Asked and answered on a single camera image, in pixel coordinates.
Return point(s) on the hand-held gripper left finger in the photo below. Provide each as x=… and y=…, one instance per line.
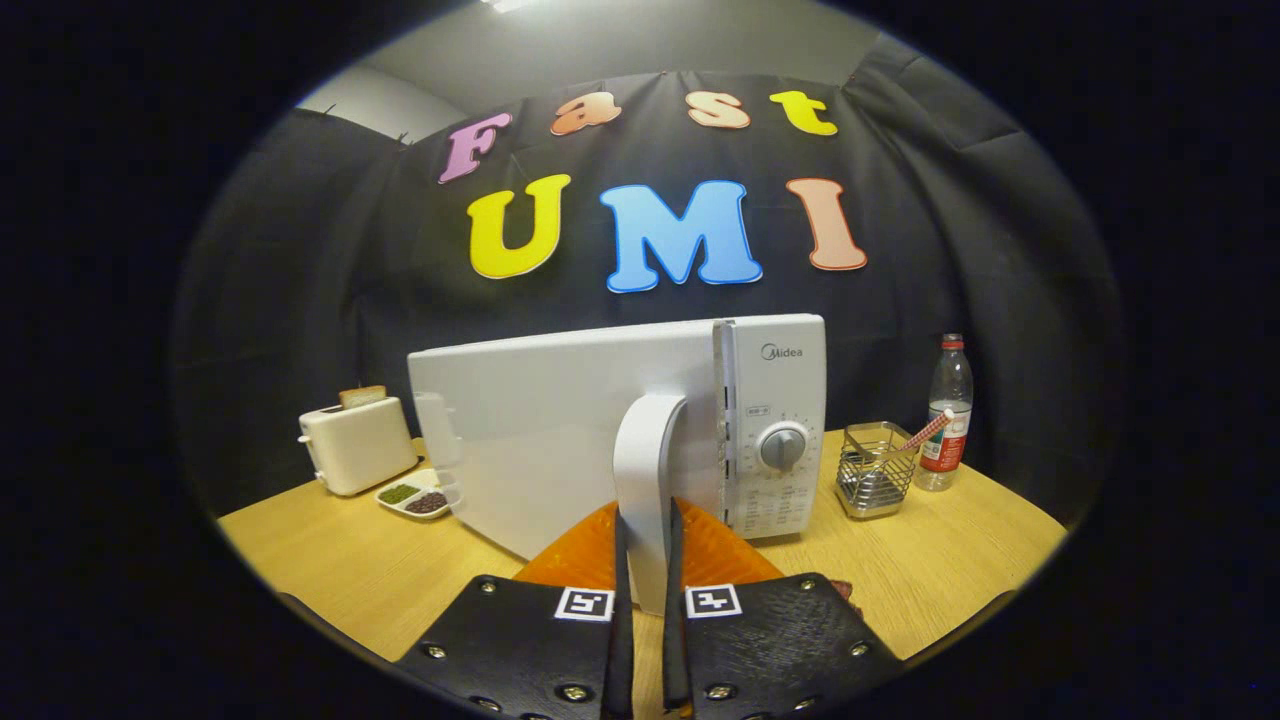
x=623, y=620

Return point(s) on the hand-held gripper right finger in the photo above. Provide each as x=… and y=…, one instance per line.
x=675, y=620

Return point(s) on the white toaster oven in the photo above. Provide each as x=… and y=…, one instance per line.
x=550, y=440

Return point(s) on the cream bread toaster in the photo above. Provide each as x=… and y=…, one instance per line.
x=360, y=445

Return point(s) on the white divided bean dish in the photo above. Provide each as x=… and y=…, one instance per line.
x=415, y=495

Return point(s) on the red white striped straw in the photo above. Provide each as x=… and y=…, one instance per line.
x=925, y=432

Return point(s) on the toasted bread slice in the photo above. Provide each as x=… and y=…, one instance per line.
x=362, y=396

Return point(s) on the clear plastic water bottle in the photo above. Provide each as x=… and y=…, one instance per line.
x=945, y=400

